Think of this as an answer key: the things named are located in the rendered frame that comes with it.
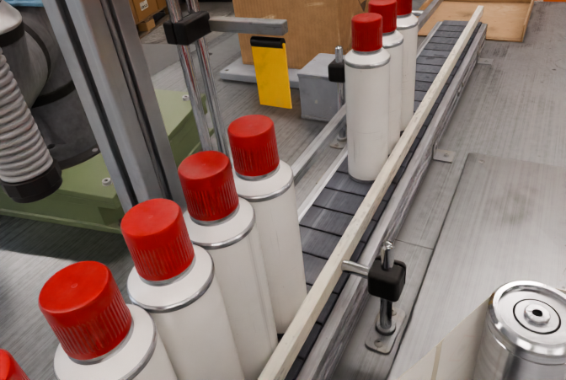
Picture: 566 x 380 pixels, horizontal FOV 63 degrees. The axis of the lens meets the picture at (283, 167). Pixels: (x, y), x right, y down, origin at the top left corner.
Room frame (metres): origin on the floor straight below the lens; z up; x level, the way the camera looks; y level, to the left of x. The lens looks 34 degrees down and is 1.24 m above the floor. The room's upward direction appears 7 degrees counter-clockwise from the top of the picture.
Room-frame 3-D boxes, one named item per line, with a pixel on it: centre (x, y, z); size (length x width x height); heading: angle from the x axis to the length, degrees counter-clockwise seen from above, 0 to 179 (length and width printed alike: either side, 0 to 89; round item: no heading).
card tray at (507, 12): (1.18, -0.54, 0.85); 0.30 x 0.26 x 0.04; 148
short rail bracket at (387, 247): (0.29, -0.08, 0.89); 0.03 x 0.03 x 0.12; 58
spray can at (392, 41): (0.55, -0.14, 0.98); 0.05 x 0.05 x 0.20
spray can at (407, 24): (0.60, -0.18, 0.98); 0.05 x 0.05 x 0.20
